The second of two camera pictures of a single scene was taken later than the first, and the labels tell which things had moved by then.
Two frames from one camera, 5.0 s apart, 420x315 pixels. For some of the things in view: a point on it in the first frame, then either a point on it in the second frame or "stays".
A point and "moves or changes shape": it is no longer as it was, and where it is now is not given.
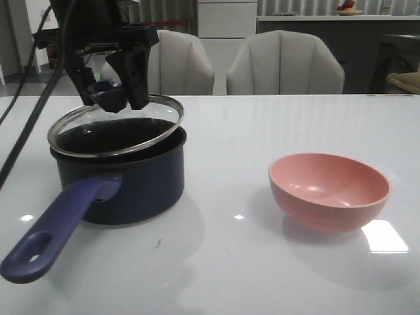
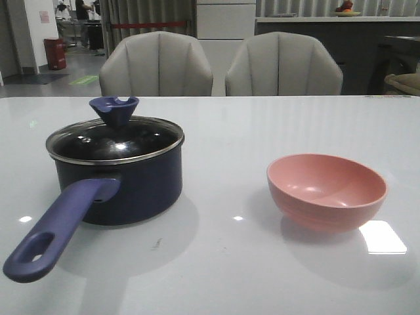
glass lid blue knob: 107,125 moves or changes shape
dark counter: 371,48 stays
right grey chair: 284,62 stays
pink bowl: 328,191 stays
